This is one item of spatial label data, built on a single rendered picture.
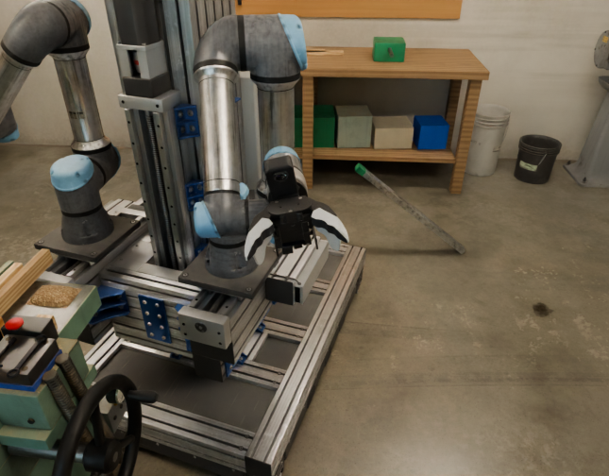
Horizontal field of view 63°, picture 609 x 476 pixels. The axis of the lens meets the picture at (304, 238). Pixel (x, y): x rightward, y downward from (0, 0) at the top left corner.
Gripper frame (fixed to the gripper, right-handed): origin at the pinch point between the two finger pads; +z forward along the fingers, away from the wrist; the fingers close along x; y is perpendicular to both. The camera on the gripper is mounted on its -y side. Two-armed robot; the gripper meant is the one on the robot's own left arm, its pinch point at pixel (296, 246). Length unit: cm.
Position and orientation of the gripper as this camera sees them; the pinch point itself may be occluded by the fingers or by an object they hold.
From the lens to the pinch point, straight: 71.9
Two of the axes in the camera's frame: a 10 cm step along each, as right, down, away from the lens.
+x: -9.8, 1.7, -0.2
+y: 1.4, 8.2, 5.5
